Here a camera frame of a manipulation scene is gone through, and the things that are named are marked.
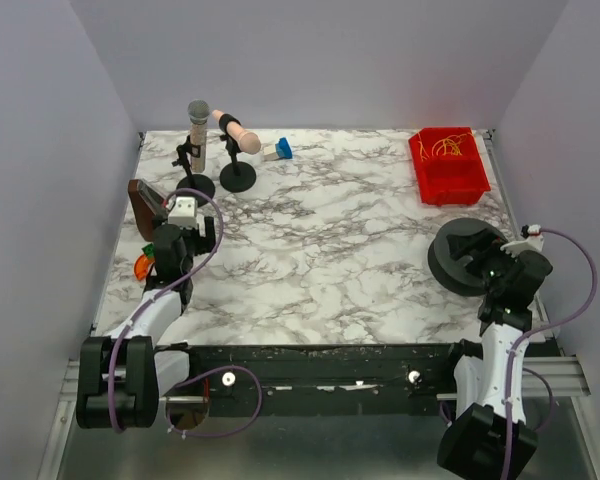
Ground black cable spool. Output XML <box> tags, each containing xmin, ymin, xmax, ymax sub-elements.
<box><xmin>427</xmin><ymin>217</ymin><xmax>506</xmax><ymax>297</ymax></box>

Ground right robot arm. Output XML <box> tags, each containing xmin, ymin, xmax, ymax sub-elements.
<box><xmin>428</xmin><ymin>219</ymin><xmax>553</xmax><ymax>479</ymax></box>

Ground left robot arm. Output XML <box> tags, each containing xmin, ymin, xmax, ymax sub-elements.
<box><xmin>76</xmin><ymin>216</ymin><xmax>223</xmax><ymax>432</ymax></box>

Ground green toy block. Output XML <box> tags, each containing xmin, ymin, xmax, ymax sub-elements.
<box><xmin>142</xmin><ymin>243</ymin><xmax>154</xmax><ymax>257</ymax></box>

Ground orange curved track piece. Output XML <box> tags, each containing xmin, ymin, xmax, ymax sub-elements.
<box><xmin>133</xmin><ymin>254</ymin><xmax>154</xmax><ymax>281</ymax></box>

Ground brown wooden metronome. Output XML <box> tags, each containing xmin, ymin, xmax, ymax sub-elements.
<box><xmin>127</xmin><ymin>179</ymin><xmax>167</xmax><ymax>242</ymax></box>

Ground red plastic bin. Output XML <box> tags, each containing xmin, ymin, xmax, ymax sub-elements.
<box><xmin>408</xmin><ymin>127</ymin><xmax>491</xmax><ymax>206</ymax></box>

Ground pink wooden microphone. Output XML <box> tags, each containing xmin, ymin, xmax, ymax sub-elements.
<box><xmin>211</xmin><ymin>110</ymin><xmax>261</xmax><ymax>155</ymax></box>

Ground grey mesh microphone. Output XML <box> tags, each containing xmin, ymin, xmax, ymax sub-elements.
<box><xmin>188</xmin><ymin>99</ymin><xmax>210</xmax><ymax>173</ymax></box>

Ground blue and white block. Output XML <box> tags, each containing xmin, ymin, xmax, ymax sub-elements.
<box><xmin>262</xmin><ymin>137</ymin><xmax>293</xmax><ymax>161</ymax></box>

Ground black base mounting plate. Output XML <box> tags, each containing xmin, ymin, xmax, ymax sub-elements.
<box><xmin>162</xmin><ymin>340</ymin><xmax>482</xmax><ymax>417</ymax></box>

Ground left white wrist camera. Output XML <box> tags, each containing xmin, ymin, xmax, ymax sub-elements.
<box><xmin>167</xmin><ymin>196</ymin><xmax>198</xmax><ymax>230</ymax></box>

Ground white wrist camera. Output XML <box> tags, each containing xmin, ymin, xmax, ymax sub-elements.
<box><xmin>500</xmin><ymin>224</ymin><xmax>544</xmax><ymax>257</ymax></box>
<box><xmin>167</xmin><ymin>196</ymin><xmax>198</xmax><ymax>230</ymax></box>

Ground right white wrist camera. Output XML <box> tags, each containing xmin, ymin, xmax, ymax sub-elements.
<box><xmin>500</xmin><ymin>224</ymin><xmax>544</xmax><ymax>257</ymax></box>

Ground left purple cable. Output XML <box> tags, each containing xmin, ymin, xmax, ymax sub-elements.
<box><xmin>107</xmin><ymin>188</ymin><xmax>264</xmax><ymax>442</ymax></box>

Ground purple cable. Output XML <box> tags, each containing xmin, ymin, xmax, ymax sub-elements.
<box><xmin>107</xmin><ymin>188</ymin><xmax>264</xmax><ymax>442</ymax></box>
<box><xmin>438</xmin><ymin>227</ymin><xmax>599</xmax><ymax>480</ymax></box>

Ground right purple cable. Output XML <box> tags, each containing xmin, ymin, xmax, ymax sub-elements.
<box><xmin>438</xmin><ymin>227</ymin><xmax>599</xmax><ymax>480</ymax></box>

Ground yellow cables in bin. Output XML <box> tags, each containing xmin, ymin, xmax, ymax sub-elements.
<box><xmin>416</xmin><ymin>132</ymin><xmax>474</xmax><ymax>162</ymax></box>

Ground aluminium frame rail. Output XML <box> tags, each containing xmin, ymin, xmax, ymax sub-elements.
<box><xmin>60</xmin><ymin>357</ymin><xmax>590</xmax><ymax>404</ymax></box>

